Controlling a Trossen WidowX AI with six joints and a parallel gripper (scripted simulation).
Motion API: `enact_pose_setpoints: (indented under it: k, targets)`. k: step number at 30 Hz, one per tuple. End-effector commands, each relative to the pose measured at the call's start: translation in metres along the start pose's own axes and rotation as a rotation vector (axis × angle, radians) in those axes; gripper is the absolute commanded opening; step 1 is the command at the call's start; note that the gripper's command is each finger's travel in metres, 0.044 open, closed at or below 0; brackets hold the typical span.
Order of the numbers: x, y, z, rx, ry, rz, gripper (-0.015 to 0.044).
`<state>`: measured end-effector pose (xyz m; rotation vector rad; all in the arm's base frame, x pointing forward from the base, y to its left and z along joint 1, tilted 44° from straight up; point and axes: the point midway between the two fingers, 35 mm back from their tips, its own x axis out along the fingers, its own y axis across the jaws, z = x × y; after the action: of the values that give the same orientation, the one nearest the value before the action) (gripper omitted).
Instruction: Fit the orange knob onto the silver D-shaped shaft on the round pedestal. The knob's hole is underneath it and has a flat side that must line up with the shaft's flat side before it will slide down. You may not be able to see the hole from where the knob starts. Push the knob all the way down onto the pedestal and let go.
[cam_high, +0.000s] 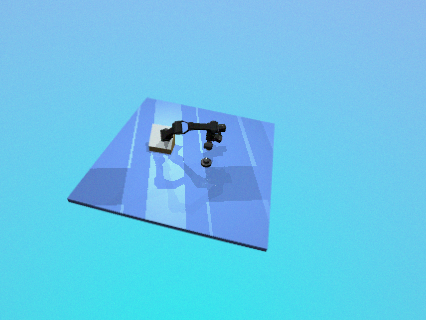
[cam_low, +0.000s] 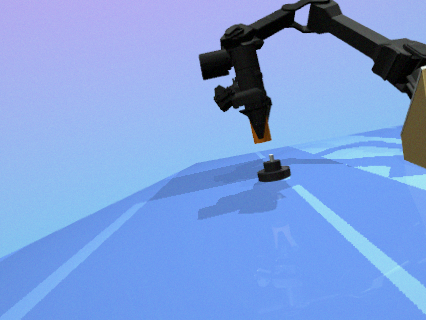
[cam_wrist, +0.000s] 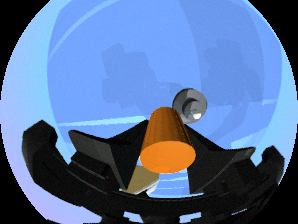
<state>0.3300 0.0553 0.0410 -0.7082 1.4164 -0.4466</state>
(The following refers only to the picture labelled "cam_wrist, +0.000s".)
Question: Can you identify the orange knob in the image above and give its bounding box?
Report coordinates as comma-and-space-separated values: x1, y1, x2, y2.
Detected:
140, 107, 196, 175

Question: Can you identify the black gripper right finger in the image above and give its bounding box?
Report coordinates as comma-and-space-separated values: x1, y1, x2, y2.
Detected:
185, 124, 257, 194

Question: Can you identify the grey round pedestal with silver shaft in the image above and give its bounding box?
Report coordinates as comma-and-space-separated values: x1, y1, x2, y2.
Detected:
172, 88, 208, 124

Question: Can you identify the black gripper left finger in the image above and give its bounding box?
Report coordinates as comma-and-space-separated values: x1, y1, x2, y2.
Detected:
68, 120, 149, 190

